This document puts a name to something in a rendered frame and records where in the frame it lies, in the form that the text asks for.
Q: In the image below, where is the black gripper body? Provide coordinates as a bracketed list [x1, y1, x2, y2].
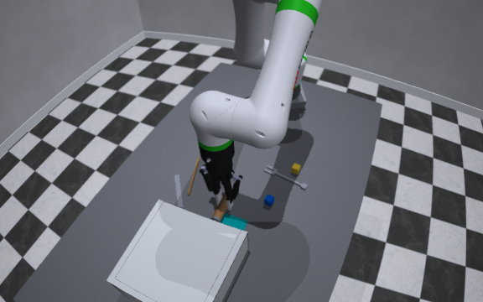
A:
[205, 159, 235, 181]

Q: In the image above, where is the teal square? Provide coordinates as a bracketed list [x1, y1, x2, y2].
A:
[221, 213, 248, 230]

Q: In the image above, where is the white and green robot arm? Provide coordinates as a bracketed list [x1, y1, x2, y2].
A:
[190, 0, 323, 165]

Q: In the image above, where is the blue cube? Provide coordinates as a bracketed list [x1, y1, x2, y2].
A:
[264, 195, 274, 206]

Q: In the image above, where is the pale grey flat bar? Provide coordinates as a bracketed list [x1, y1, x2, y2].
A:
[174, 174, 184, 208]

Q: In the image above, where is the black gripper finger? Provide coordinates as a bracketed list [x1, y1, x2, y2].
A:
[220, 172, 243, 211]
[200, 164, 222, 206]

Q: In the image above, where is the yellow cube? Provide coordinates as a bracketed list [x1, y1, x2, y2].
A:
[291, 164, 301, 174]

